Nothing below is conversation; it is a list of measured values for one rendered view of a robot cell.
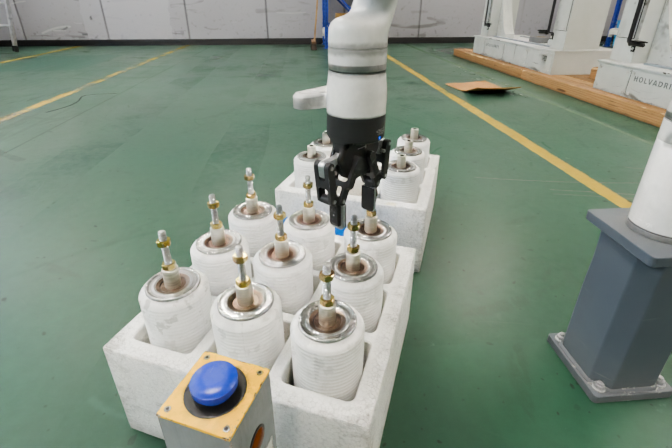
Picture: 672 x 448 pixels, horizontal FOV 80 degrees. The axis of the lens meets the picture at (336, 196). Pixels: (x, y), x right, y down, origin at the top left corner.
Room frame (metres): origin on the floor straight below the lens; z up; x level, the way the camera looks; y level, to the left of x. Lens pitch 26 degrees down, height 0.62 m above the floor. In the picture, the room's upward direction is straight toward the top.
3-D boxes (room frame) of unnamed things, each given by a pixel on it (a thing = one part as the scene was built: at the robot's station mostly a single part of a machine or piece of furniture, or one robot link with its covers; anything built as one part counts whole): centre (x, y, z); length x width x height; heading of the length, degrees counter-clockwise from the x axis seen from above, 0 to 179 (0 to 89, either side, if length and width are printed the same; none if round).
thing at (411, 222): (1.06, -0.08, 0.09); 0.39 x 0.39 x 0.18; 72
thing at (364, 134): (0.50, -0.03, 0.45); 0.08 x 0.08 x 0.09
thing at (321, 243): (0.65, 0.05, 0.16); 0.10 x 0.10 x 0.18
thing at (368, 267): (0.50, -0.03, 0.25); 0.08 x 0.08 x 0.01
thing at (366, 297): (0.50, -0.03, 0.16); 0.10 x 0.10 x 0.18
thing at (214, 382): (0.24, 0.10, 0.32); 0.04 x 0.04 x 0.02
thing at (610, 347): (0.53, -0.51, 0.15); 0.15 x 0.15 x 0.30; 5
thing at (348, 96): (0.51, -0.01, 0.52); 0.11 x 0.09 x 0.06; 50
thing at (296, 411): (0.54, 0.09, 0.09); 0.39 x 0.39 x 0.18; 72
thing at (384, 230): (0.61, -0.06, 0.25); 0.08 x 0.08 x 0.01
